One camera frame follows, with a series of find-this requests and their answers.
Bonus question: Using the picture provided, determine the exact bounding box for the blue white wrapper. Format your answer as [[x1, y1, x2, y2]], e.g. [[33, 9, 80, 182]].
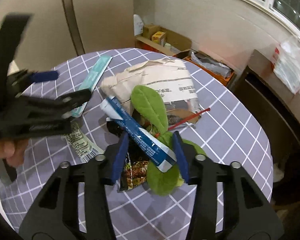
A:
[[101, 96, 177, 173]]

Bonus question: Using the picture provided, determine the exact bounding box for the person's left hand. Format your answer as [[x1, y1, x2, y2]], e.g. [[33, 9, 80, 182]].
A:
[[0, 139, 29, 168]]

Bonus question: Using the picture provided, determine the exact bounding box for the teal toothpaste box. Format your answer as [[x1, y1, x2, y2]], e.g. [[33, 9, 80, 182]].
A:
[[71, 56, 113, 118]]

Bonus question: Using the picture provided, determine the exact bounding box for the pale green wrapper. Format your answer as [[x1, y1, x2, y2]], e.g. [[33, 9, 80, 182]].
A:
[[66, 122, 104, 163]]

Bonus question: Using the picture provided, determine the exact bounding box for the dark foil snack wrapper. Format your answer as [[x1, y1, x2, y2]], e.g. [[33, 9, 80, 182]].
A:
[[107, 119, 149, 192]]

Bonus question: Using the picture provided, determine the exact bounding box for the red stick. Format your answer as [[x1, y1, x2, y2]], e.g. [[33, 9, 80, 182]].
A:
[[166, 107, 211, 131]]

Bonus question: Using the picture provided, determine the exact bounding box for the dark wooden cabinet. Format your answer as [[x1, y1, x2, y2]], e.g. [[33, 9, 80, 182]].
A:
[[231, 50, 300, 206]]

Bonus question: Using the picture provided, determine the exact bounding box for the green leaf plush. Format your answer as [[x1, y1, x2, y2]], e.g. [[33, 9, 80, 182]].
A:
[[130, 85, 205, 196]]

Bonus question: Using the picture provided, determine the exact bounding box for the cardboard box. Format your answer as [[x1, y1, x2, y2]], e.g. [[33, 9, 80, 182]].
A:
[[135, 24, 192, 57]]

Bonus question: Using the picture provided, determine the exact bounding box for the orange crate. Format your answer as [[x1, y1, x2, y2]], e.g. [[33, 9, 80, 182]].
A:
[[173, 49, 237, 87]]

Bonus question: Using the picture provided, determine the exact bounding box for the crumpled white paper bag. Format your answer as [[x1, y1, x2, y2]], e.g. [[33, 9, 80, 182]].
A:
[[100, 58, 201, 114]]

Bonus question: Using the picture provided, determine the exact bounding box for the white plastic bag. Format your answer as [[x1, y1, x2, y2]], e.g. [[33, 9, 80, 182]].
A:
[[271, 35, 300, 94]]

